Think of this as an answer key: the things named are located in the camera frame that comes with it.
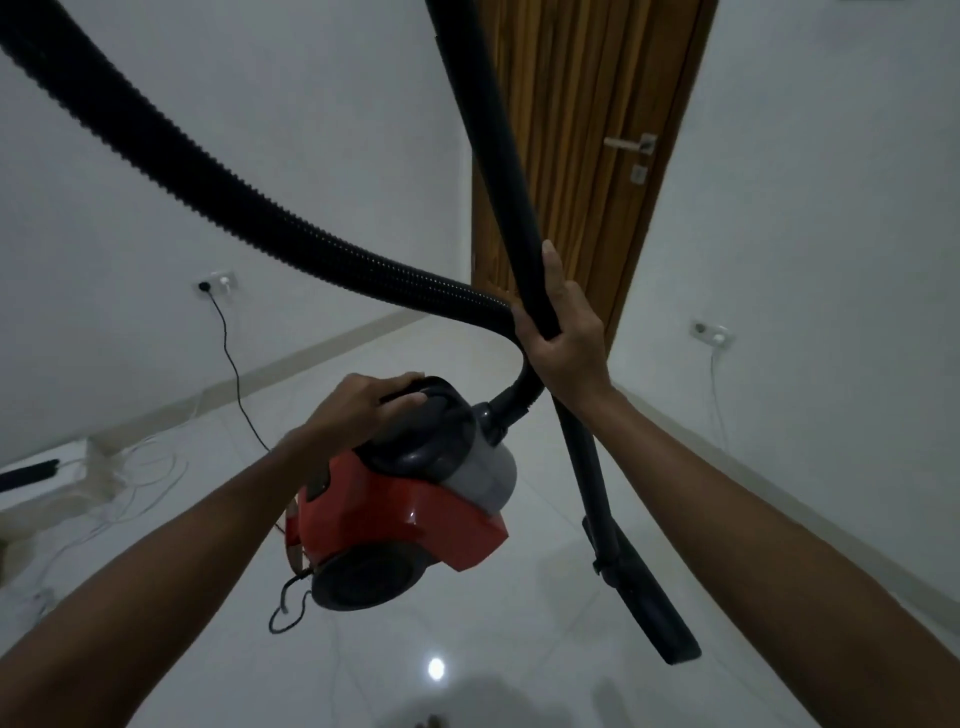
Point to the person's left hand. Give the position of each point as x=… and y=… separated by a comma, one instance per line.
x=352, y=412

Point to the person's right hand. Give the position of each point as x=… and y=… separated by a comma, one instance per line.
x=574, y=345

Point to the person's left thumb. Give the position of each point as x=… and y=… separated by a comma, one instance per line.
x=403, y=406

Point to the person's right thumb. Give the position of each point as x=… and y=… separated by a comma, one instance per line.
x=556, y=279

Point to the red canister vacuum cleaner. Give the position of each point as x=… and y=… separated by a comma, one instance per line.
x=405, y=517

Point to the black vacuum wand tube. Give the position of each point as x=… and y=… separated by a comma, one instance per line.
x=487, y=120

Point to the person's right forearm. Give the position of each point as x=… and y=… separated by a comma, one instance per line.
x=765, y=570

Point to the person's left forearm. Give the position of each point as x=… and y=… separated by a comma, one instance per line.
x=165, y=585

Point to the silver door lock plate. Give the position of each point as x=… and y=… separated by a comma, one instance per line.
x=639, y=174

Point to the brown wooden door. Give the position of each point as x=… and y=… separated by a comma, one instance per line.
x=592, y=112

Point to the black vacuum floor nozzle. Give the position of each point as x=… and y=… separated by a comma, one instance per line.
x=651, y=600

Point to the white box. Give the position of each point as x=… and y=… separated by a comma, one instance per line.
x=64, y=487

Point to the black bar-shaped device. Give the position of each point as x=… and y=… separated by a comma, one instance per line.
x=28, y=474

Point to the white wall socket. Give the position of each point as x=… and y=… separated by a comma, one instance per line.
x=711, y=333
x=219, y=283

